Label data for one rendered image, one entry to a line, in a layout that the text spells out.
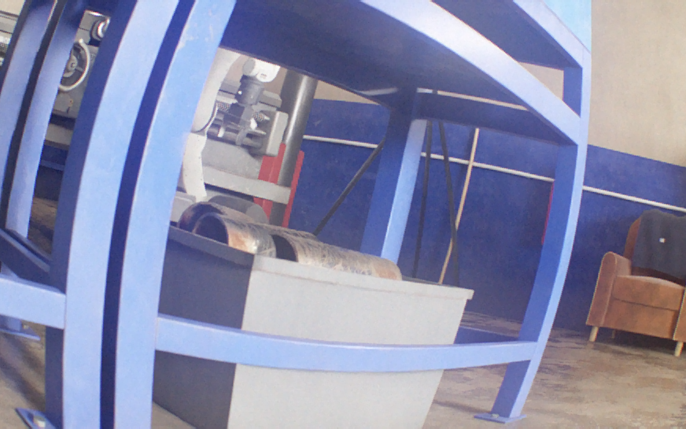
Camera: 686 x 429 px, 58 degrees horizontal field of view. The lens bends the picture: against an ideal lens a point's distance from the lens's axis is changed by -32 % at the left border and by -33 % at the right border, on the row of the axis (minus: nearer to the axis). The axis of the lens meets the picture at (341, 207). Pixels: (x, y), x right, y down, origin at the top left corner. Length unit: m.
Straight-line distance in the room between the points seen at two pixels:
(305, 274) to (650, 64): 4.75
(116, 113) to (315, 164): 6.21
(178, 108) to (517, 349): 0.90
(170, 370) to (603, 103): 4.84
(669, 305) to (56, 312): 3.94
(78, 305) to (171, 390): 0.37
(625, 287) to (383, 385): 3.32
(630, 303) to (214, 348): 3.75
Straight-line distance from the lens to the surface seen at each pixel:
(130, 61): 0.78
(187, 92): 0.83
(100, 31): 2.81
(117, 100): 0.78
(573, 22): 1.65
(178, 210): 2.50
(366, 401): 1.26
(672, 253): 4.71
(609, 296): 4.53
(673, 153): 5.35
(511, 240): 5.80
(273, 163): 5.27
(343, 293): 1.13
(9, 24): 2.84
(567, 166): 1.64
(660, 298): 4.41
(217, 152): 3.55
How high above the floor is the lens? 0.32
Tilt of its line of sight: 2 degrees up
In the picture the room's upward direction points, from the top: 13 degrees clockwise
